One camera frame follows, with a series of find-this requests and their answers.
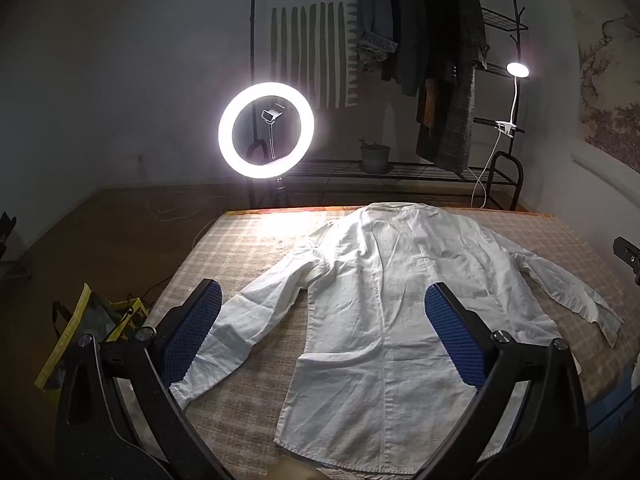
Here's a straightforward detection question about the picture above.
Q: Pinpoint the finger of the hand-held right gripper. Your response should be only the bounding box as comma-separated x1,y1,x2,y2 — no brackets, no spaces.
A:
612,236,640,276

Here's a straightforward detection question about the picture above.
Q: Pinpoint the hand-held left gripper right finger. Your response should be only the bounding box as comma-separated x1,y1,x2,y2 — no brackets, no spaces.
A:
415,281,590,480

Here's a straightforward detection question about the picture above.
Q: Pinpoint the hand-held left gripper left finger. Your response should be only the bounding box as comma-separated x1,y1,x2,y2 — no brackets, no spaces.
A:
55,279,236,480

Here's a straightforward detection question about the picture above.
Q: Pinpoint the white long-sleeved shirt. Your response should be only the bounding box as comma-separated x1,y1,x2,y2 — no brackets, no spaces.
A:
170,202,625,473

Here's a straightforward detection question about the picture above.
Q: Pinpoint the black metal clothes rack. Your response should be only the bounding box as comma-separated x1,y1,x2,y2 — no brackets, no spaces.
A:
248,0,529,211

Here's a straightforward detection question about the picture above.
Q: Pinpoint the yellow-trimmed green bag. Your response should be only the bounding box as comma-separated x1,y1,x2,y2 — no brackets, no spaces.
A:
34,282,148,393

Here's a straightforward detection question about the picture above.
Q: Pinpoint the small potted plant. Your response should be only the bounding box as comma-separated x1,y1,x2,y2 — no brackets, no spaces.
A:
357,136,392,174

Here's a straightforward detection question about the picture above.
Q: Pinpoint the dark object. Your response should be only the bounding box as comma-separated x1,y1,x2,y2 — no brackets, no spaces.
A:
0,212,18,263

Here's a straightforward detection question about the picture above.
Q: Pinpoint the white clip lamp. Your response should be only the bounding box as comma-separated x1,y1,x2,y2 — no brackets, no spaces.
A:
495,61,532,136

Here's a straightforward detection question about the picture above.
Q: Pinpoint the grey plaid coat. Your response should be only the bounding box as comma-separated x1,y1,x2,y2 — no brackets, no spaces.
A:
415,0,490,173

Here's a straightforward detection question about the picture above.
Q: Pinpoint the orange garment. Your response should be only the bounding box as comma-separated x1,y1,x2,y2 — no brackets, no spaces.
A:
417,80,441,128

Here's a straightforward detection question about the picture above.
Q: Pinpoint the dark green jacket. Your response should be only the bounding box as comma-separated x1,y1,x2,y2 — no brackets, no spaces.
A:
385,0,431,97

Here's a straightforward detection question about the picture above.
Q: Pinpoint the blue denim jacket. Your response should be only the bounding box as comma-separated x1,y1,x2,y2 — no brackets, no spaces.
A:
356,0,399,73

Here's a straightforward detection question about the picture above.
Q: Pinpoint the white floor cable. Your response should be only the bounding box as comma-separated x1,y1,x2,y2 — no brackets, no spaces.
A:
147,199,226,222

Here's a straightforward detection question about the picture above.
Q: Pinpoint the white lamp cable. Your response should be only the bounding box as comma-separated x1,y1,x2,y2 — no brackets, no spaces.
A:
470,132,501,208

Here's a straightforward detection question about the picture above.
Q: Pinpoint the landscape wall hanging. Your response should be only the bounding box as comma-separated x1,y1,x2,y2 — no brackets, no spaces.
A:
575,0,640,148

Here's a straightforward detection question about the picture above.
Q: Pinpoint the round ring light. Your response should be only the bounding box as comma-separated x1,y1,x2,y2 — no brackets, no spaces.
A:
217,81,316,179

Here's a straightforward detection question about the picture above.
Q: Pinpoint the ring light phone holder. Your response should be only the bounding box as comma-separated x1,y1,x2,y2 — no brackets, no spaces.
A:
261,107,283,161

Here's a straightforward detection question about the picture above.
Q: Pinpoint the striped wall poster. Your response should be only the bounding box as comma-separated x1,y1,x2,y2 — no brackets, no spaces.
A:
265,0,360,111

